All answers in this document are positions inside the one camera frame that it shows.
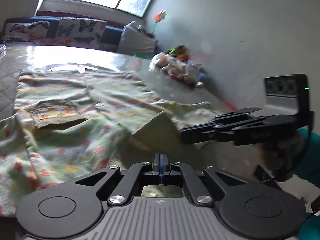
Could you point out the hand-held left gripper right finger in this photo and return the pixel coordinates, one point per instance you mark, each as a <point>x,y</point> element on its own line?
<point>163,166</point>

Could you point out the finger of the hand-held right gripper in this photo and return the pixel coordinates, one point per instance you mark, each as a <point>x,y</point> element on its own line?
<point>237,116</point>
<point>200,135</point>

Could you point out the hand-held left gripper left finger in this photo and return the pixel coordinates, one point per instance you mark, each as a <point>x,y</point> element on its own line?
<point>157,166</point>

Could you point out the floral light green shirt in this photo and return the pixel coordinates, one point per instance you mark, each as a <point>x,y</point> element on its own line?
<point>75,135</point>

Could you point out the person's right hand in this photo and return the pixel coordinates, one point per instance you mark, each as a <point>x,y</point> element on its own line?
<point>267,156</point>

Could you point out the teal cloth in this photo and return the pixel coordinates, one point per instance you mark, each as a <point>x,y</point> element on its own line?
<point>311,227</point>
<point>311,131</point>

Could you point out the pile of plastic bags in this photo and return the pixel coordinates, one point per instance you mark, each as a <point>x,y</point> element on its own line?
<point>175,68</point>

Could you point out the green toy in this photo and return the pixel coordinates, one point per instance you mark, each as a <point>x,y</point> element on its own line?
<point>177,51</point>

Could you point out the green bowl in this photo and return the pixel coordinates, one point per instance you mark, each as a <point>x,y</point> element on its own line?
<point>137,54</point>

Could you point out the grey pillow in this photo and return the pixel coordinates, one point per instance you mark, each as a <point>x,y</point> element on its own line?
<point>135,42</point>

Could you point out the white patterned pillow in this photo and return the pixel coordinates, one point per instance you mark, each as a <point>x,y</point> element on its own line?
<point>136,27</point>

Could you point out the colourful pinwheel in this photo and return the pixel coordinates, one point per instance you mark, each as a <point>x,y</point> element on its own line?
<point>160,16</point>

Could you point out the blue sofa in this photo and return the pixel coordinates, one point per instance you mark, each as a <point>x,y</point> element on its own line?
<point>112,33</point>

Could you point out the butterfly print cushion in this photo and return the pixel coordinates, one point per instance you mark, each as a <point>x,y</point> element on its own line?
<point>80,32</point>
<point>27,31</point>

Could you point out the clear plastic box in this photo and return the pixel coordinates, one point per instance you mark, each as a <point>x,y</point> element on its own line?
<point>2,50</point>

